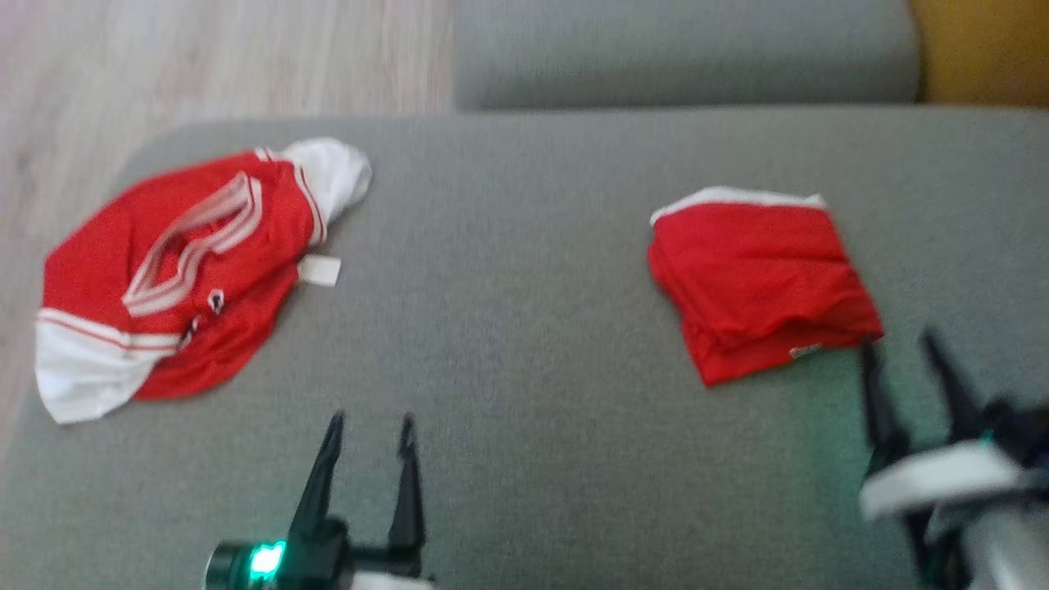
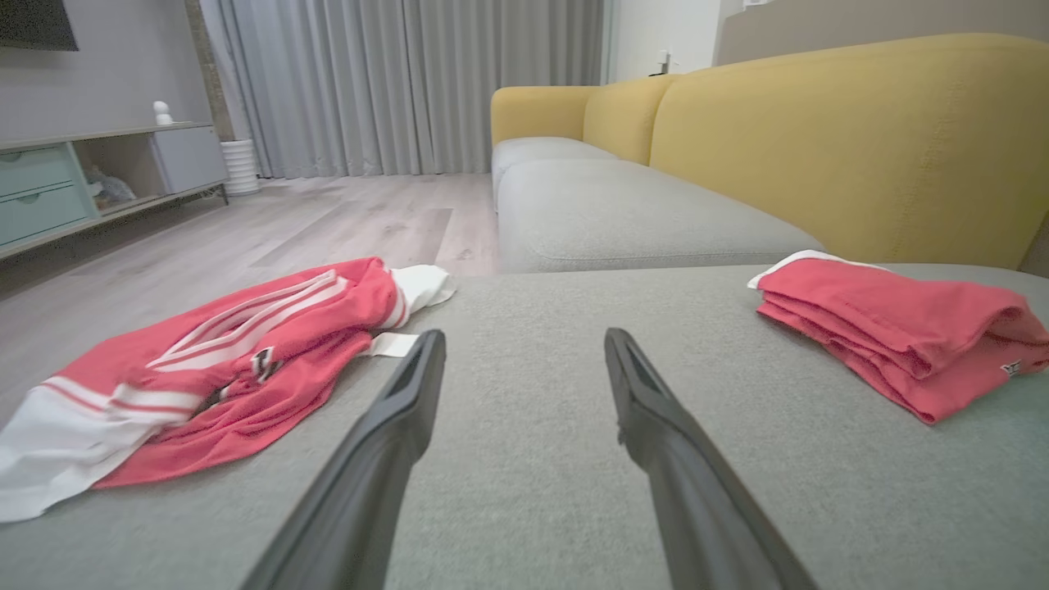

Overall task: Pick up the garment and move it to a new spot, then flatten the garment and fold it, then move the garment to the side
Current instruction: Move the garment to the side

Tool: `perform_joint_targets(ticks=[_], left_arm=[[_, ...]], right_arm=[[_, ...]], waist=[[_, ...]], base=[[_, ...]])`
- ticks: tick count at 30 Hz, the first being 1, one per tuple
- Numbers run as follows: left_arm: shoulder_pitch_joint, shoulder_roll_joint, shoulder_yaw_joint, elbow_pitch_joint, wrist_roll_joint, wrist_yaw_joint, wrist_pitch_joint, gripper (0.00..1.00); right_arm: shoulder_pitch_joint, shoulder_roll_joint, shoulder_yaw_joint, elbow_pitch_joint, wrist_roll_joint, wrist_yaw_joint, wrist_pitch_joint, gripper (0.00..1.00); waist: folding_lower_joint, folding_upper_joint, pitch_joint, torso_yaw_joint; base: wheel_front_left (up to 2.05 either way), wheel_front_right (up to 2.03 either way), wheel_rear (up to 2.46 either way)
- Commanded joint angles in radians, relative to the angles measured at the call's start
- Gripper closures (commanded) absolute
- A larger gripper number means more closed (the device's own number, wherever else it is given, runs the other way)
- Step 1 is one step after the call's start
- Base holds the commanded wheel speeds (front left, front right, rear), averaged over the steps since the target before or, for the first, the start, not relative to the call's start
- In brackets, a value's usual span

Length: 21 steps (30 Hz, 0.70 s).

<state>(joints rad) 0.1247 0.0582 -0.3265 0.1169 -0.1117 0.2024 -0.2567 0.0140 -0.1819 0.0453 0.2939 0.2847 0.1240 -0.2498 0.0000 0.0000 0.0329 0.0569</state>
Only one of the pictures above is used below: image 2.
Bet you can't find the white ribbed vase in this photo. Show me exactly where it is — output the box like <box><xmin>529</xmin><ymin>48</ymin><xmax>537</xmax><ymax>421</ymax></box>
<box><xmin>220</xmin><ymin>138</ymin><xmax>261</xmax><ymax>197</ymax></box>

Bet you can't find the grey toy in cabinet shelf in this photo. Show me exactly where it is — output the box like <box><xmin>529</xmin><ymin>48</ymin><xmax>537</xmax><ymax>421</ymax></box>
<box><xmin>84</xmin><ymin>166</ymin><xmax>139</xmax><ymax>210</ymax></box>

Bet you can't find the teal cabinet drawer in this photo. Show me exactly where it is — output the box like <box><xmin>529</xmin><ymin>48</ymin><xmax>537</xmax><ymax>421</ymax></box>
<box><xmin>0</xmin><ymin>143</ymin><xmax>83</xmax><ymax>199</ymax></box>
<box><xmin>0</xmin><ymin>182</ymin><xmax>93</xmax><ymax>247</ymax></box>

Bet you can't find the grey pleated curtain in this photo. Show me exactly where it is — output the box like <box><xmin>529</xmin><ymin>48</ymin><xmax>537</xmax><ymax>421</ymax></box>
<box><xmin>199</xmin><ymin>0</ymin><xmax>607</xmax><ymax>179</ymax></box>

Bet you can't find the small grey sofa seat cushion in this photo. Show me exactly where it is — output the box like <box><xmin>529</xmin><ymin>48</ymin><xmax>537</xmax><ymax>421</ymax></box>
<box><xmin>492</xmin><ymin>136</ymin><xmax>620</xmax><ymax>193</ymax></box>

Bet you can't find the narrow yellow sofa backrest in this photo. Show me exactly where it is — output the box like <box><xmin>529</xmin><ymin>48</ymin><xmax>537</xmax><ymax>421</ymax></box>
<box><xmin>582</xmin><ymin>75</ymin><xmax>677</xmax><ymax>165</ymax></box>

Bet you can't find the grey low TV cabinet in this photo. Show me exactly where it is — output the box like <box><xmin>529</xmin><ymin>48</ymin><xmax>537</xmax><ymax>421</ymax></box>
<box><xmin>0</xmin><ymin>121</ymin><xmax>230</xmax><ymax>261</ymax></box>

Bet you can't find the large grey sofa ottoman cushion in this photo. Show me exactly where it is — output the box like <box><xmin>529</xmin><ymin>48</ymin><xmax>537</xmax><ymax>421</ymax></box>
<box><xmin>0</xmin><ymin>262</ymin><xmax>1049</xmax><ymax>590</ymax></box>

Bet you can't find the wide yellow sofa backrest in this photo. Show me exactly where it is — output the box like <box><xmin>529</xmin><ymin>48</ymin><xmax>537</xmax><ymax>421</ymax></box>
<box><xmin>649</xmin><ymin>33</ymin><xmax>1049</xmax><ymax>271</ymax></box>

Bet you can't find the black television screen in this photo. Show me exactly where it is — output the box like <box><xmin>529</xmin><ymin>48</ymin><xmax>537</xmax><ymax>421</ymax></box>
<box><xmin>0</xmin><ymin>0</ymin><xmax>80</xmax><ymax>52</ymax></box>

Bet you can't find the yellow sofa armrest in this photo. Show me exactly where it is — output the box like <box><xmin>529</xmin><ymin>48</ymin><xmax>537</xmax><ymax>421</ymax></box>
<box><xmin>490</xmin><ymin>85</ymin><xmax>599</xmax><ymax>148</ymax></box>

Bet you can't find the red garment white trim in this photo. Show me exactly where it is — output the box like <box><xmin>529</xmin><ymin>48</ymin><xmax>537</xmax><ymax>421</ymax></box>
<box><xmin>747</xmin><ymin>250</ymin><xmax>1049</xmax><ymax>425</ymax></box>

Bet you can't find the grey cabinet door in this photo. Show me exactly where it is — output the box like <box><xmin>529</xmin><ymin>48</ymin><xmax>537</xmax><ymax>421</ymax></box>
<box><xmin>152</xmin><ymin>125</ymin><xmax>229</xmax><ymax>195</ymax></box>

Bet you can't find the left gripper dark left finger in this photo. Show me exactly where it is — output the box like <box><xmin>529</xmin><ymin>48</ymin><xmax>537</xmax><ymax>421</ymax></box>
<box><xmin>242</xmin><ymin>329</ymin><xmax>447</xmax><ymax>590</ymax></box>

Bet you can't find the red white striped sports garment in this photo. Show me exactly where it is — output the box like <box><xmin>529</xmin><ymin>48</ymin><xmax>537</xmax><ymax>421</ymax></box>
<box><xmin>0</xmin><ymin>256</ymin><xmax>456</xmax><ymax>524</ymax></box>

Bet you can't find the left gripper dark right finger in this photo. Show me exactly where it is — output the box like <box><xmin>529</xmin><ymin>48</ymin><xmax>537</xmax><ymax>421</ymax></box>
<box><xmin>605</xmin><ymin>328</ymin><xmax>820</xmax><ymax>590</ymax></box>

